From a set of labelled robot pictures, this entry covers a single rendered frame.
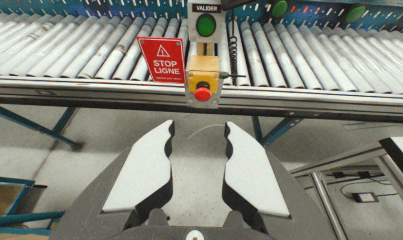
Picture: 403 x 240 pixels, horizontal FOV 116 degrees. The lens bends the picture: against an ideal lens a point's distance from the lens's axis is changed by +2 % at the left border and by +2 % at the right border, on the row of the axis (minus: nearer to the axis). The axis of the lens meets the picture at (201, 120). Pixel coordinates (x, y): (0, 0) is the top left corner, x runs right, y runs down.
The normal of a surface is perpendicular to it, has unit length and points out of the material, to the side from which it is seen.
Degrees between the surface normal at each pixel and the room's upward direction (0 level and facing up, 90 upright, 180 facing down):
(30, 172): 0
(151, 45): 90
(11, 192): 0
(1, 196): 0
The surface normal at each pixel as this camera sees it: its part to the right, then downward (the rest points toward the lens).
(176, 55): -0.04, 0.85
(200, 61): 0.02, -0.52
